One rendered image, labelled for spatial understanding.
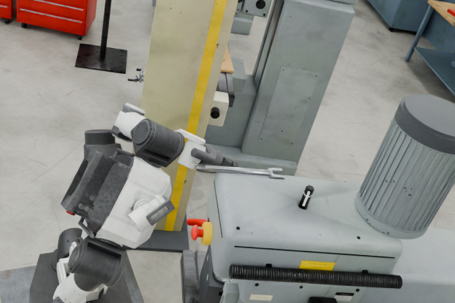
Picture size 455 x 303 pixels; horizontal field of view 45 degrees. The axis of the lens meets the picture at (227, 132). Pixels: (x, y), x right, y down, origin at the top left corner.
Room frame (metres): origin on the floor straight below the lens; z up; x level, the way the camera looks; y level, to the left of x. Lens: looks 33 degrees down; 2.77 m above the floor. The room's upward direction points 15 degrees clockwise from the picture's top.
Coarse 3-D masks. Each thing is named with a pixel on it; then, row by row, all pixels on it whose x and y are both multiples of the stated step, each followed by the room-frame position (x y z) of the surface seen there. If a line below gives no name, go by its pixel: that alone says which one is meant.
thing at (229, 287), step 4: (228, 284) 1.09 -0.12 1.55; (232, 284) 1.09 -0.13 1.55; (236, 284) 1.09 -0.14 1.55; (224, 288) 1.08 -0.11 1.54; (228, 288) 1.07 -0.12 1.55; (232, 288) 1.08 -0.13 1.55; (236, 288) 1.08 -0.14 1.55; (224, 292) 1.07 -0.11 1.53; (228, 292) 1.06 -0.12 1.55; (232, 292) 1.06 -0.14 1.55; (236, 292) 1.06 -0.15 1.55; (224, 296) 1.06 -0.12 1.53; (228, 296) 1.05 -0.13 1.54; (232, 296) 1.06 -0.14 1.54; (236, 296) 1.06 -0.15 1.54; (220, 300) 1.09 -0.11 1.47; (224, 300) 1.06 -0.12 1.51; (228, 300) 1.06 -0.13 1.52; (232, 300) 1.06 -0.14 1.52; (236, 300) 1.06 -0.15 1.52
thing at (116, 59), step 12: (108, 0) 4.91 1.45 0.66; (108, 12) 4.92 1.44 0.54; (108, 24) 4.94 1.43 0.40; (84, 48) 5.03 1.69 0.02; (96, 48) 5.10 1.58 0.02; (108, 48) 5.17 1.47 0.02; (84, 60) 4.78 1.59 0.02; (96, 60) 4.85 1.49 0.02; (108, 60) 4.91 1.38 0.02; (120, 60) 4.98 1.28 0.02; (120, 72) 4.75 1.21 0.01
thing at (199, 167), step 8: (200, 168) 1.13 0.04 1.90; (208, 168) 1.14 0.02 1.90; (216, 168) 1.15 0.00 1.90; (224, 168) 1.16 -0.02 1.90; (232, 168) 1.17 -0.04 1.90; (240, 168) 1.18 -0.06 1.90; (248, 168) 1.19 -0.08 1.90; (272, 168) 1.21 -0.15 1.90; (280, 168) 1.22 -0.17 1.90; (272, 176) 1.18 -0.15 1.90; (280, 176) 1.19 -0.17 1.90
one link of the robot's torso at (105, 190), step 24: (96, 168) 1.26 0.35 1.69; (120, 168) 1.29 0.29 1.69; (144, 168) 1.33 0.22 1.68; (72, 192) 1.21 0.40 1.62; (96, 192) 1.22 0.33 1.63; (120, 192) 1.25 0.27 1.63; (144, 192) 1.29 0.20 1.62; (168, 192) 1.35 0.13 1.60; (96, 216) 1.18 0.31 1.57; (120, 216) 1.22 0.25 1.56; (120, 240) 1.19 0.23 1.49; (144, 240) 1.23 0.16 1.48
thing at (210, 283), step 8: (208, 248) 1.61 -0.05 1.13; (208, 256) 1.56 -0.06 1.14; (208, 264) 1.52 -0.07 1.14; (208, 272) 1.48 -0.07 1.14; (200, 280) 1.57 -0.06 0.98; (208, 280) 1.44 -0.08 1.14; (216, 280) 1.44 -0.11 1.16; (224, 280) 1.44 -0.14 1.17; (200, 288) 1.53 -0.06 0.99; (208, 288) 1.41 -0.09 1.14; (216, 288) 1.41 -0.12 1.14; (200, 296) 1.48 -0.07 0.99; (208, 296) 1.41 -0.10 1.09; (216, 296) 1.41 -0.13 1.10
